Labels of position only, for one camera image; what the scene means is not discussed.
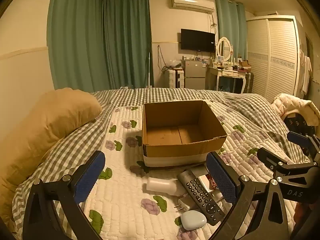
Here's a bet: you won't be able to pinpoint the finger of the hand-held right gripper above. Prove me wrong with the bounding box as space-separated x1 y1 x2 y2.
287 131 320 160
257 147 319 178

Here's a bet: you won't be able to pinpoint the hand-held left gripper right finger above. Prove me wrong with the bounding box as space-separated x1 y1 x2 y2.
206 151 290 240

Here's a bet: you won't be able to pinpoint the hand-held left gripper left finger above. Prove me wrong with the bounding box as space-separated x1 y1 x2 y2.
22 150 107 240

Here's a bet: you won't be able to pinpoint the cardboard box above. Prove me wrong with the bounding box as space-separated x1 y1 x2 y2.
142 100 227 168

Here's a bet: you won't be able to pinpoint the white plastic bottle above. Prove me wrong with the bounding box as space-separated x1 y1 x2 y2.
143 177 187 197

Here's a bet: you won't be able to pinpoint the dark printed garment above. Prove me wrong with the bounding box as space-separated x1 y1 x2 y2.
282 111 317 140

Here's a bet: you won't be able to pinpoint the black remote control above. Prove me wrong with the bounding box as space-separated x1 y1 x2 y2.
177 170 225 226

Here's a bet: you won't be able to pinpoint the white padded jacket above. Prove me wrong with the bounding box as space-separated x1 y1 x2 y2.
271 93 320 127

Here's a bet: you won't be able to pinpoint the white charger plug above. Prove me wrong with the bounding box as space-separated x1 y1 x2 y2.
174 194 194 212

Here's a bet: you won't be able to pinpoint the white floral quilt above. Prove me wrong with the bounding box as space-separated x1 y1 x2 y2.
82 105 298 240

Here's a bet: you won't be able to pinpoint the pale blue earbud case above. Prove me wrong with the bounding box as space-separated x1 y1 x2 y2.
180 210 207 230

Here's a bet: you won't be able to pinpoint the tan pillow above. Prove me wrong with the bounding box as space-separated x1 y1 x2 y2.
0 87 103 195

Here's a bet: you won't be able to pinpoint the hanging pale clothes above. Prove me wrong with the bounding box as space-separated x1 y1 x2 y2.
299 50 312 93

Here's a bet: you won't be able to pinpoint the dark suitcase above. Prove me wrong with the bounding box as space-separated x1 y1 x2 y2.
242 71 254 94

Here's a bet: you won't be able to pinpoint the white louvred wardrobe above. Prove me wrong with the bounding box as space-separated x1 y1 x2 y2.
246 15 300 103

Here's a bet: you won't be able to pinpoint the white dressing table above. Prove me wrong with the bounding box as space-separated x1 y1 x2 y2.
206 66 250 93

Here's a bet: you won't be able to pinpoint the silver small fridge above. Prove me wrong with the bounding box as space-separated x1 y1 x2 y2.
184 59 208 90

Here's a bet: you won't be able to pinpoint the white ribbed suitcase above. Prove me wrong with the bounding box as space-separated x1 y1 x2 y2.
168 69 185 88

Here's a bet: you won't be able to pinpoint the white oval vanity mirror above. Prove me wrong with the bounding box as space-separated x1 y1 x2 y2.
216 37 232 62

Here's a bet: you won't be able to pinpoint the white mop pole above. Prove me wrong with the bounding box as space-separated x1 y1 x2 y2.
147 50 153 88

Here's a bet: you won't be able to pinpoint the narrow green curtain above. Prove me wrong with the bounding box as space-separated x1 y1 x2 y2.
215 0 248 61

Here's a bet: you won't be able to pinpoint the white air conditioner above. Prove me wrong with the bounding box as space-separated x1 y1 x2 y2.
171 0 215 14

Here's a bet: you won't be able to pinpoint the wall cables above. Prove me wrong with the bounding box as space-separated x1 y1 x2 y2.
157 45 167 72

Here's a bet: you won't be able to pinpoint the black wall television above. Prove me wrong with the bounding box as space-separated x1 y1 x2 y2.
180 29 216 53

